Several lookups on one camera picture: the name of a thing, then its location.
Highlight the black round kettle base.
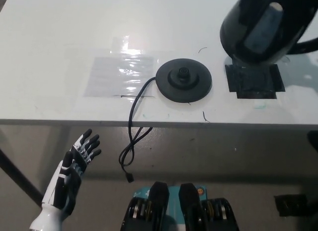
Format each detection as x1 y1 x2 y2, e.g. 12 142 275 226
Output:
156 58 213 103

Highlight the black diagonal table leg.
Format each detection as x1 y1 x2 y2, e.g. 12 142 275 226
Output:
0 146 43 204

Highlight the black electric kettle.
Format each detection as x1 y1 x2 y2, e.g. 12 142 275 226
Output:
220 0 318 66

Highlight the black teal robot torso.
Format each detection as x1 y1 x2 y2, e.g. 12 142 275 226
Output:
120 181 239 231

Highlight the black blurry rounded object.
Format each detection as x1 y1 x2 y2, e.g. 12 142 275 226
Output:
307 131 318 153

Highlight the black power cable with plug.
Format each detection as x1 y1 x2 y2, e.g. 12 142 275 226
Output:
119 77 158 184

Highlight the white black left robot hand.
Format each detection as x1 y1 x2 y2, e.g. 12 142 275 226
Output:
41 128 102 215

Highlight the black tape patch on desk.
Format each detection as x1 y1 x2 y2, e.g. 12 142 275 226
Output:
225 57 286 100

